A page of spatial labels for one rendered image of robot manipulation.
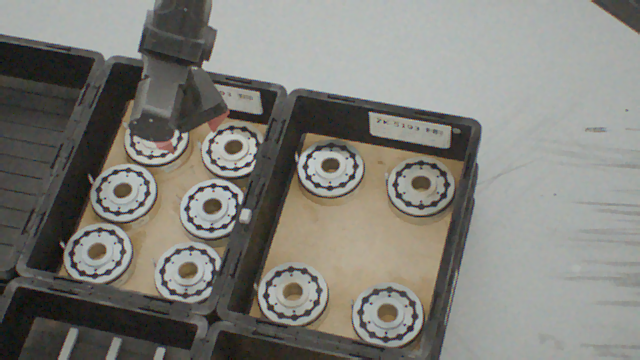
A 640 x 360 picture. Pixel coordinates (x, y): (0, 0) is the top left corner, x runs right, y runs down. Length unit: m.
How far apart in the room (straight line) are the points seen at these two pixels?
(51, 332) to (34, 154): 0.32
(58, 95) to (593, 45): 0.92
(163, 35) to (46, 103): 0.64
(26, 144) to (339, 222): 0.53
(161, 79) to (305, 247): 0.47
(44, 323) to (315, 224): 0.43
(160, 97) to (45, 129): 0.59
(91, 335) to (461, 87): 0.78
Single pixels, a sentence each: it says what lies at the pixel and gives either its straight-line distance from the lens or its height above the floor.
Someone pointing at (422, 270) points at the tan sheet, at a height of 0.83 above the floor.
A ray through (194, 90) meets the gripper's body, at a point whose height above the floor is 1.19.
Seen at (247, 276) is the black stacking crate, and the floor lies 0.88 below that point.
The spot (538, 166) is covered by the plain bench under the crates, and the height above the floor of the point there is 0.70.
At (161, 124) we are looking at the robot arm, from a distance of 1.47.
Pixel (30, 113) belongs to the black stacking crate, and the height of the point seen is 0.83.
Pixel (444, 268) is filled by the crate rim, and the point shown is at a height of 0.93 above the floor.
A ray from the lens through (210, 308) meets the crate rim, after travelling 1.70.
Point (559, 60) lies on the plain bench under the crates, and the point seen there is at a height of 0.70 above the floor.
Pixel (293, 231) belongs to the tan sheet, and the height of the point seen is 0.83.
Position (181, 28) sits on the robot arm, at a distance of 1.42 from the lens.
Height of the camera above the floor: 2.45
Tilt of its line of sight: 58 degrees down
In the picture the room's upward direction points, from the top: 8 degrees counter-clockwise
